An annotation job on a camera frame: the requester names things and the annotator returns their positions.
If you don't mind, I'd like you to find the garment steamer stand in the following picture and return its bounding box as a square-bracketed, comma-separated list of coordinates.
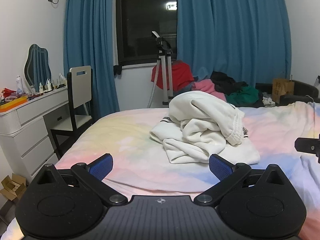
[147, 31, 175, 108]

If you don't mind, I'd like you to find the wavy-edged vanity mirror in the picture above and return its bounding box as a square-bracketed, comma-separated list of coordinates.
[24, 44, 52, 93]

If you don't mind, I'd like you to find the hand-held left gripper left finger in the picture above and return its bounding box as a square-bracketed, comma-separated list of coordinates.
[32, 153, 128, 205]

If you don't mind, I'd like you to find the blue curtain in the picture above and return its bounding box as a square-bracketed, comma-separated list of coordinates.
[62, 0, 120, 119]
[175, 0, 292, 98]

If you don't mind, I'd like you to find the cardboard box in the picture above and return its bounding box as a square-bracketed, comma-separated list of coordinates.
[0, 174, 27, 202]

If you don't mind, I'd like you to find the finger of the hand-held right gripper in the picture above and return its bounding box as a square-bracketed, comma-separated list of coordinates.
[294, 134, 320, 164]

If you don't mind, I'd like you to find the black cloth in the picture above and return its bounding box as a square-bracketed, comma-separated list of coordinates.
[211, 71, 248, 95]

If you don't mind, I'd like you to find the orange tray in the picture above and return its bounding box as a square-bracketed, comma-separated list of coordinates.
[0, 97, 27, 110]

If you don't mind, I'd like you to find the dark armchair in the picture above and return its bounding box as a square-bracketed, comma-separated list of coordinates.
[255, 80, 320, 107]

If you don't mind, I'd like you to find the pastel rainbow bed cover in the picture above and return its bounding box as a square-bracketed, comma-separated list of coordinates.
[5, 100, 320, 240]

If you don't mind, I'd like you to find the white cotton garment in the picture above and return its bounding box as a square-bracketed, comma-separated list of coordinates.
[149, 91, 261, 165]

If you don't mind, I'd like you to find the green cloth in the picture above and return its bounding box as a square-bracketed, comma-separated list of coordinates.
[226, 85, 259, 107]

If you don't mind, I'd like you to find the red cloth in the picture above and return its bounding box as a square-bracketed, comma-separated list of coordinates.
[151, 60, 195, 92]

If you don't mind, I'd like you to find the pink cloth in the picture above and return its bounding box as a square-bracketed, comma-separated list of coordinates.
[194, 79, 227, 102]

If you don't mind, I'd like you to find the white cable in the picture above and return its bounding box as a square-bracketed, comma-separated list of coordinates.
[305, 76, 320, 103]

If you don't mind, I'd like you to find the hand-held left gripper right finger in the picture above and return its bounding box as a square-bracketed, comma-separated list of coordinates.
[194, 154, 290, 207]

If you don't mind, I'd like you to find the black and white chair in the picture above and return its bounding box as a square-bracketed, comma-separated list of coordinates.
[50, 66, 97, 159]

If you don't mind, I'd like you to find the dark window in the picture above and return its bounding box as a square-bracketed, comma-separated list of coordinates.
[115, 0, 178, 67]

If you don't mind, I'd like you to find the brown paper bag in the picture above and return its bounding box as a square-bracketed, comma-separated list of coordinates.
[272, 78, 295, 103]

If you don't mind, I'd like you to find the white dressing table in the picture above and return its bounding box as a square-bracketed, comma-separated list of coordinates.
[0, 86, 72, 183]

